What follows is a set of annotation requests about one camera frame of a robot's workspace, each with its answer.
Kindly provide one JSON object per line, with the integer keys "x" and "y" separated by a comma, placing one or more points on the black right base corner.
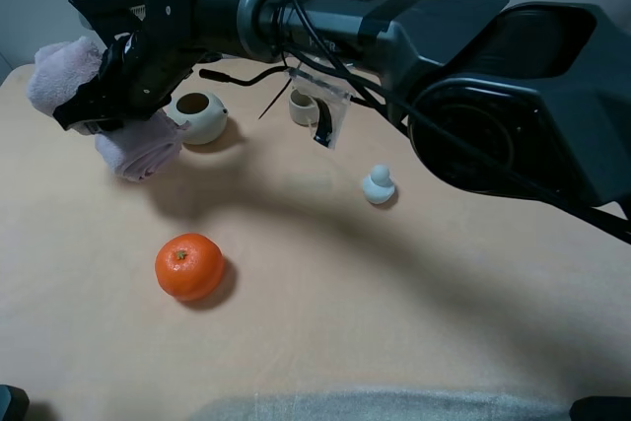
{"x": 601, "y": 408}

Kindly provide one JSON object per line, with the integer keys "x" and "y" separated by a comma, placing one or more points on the black left base corner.
{"x": 14, "y": 403}

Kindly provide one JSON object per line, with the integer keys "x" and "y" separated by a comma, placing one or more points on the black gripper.
{"x": 174, "y": 35}

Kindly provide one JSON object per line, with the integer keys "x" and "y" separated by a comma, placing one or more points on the pink towel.
{"x": 134, "y": 151}

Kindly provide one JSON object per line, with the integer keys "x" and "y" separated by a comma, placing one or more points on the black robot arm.
{"x": 512, "y": 101}

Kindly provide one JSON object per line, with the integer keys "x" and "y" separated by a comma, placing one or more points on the beige ceramic cup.
{"x": 303, "y": 109}

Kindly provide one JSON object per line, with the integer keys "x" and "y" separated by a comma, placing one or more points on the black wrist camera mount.
{"x": 110, "y": 19}

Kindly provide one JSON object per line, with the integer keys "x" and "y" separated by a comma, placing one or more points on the black base corner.
{"x": 14, "y": 403}
{"x": 601, "y": 408}

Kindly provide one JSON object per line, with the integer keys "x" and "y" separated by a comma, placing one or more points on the orange mandarin fruit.
{"x": 189, "y": 267}

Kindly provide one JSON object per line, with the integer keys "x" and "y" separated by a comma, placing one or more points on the white toy duck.
{"x": 378, "y": 186}

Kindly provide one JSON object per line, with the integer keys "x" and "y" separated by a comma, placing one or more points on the clear plastic bag tag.
{"x": 332, "y": 100}

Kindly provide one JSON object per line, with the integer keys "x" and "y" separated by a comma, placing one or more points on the beige ceramic teapot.
{"x": 201, "y": 117}

